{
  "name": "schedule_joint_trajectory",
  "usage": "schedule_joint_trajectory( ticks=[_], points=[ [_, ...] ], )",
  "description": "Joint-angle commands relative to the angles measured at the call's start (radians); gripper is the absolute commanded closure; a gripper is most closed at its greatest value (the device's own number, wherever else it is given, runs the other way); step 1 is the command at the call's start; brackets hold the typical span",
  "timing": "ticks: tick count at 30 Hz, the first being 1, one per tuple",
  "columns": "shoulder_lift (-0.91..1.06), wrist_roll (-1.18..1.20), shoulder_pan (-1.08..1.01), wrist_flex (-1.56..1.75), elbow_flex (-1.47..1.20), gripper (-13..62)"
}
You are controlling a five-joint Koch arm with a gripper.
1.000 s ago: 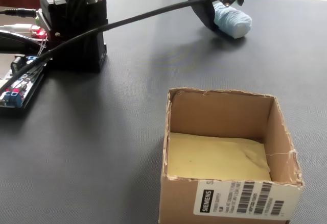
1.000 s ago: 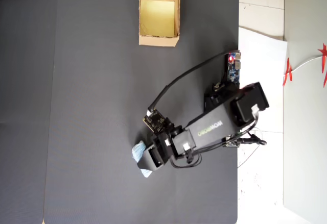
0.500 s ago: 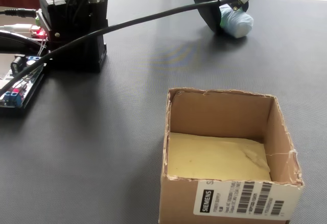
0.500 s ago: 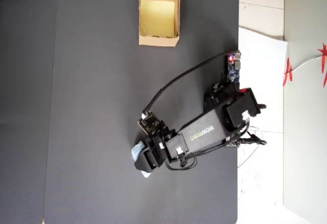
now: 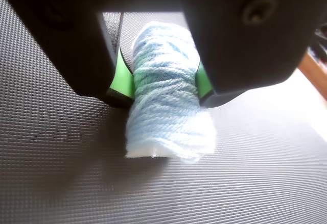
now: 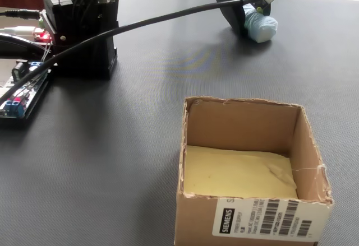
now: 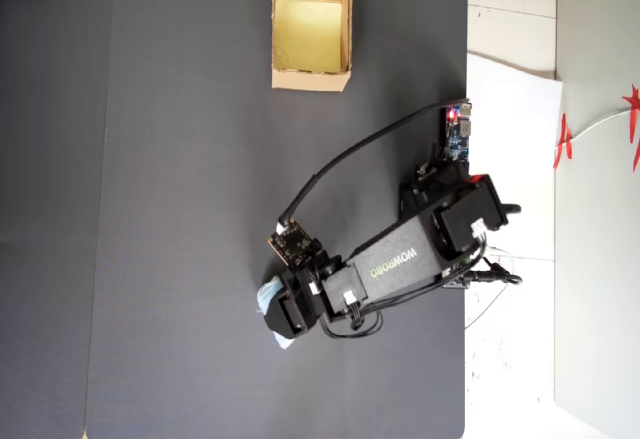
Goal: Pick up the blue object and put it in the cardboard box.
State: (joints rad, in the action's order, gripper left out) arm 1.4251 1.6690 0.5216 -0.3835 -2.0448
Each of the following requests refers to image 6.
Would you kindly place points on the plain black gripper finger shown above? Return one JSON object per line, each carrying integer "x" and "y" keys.
{"x": 232, "y": 13}

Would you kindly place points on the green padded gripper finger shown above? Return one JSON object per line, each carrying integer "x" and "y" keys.
{"x": 267, "y": 10}

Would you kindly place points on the light blue yarn block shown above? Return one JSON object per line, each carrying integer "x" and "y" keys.
{"x": 261, "y": 26}

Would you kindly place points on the open cardboard box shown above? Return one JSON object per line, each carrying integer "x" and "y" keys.
{"x": 202, "y": 220}

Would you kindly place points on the yellow foam pad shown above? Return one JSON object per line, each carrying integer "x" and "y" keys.
{"x": 232, "y": 173}

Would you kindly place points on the small board with red light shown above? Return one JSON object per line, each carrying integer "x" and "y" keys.
{"x": 43, "y": 36}

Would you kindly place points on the dark grey table mat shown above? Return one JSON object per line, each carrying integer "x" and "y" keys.
{"x": 112, "y": 159}

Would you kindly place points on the black curved object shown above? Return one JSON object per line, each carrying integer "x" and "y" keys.
{"x": 16, "y": 47}

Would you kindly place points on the blue controller circuit board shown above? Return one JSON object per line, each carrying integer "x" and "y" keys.
{"x": 14, "y": 108}

